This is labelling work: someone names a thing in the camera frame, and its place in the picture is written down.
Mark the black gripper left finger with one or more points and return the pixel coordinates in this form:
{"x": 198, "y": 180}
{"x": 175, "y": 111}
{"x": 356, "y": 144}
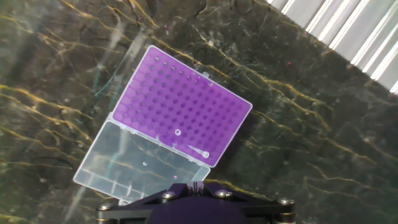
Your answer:
{"x": 130, "y": 212}

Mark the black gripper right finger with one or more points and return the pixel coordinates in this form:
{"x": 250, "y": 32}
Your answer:
{"x": 267, "y": 211}

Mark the small clear pipette tip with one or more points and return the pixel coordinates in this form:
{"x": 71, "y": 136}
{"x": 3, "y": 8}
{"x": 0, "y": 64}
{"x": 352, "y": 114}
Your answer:
{"x": 200, "y": 152}
{"x": 177, "y": 132}

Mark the purple pipette tip holder box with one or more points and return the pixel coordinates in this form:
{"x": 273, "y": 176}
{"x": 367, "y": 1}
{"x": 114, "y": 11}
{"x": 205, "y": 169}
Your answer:
{"x": 180, "y": 102}

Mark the dark marble pattern mat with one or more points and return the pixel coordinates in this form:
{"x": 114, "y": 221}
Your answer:
{"x": 295, "y": 140}

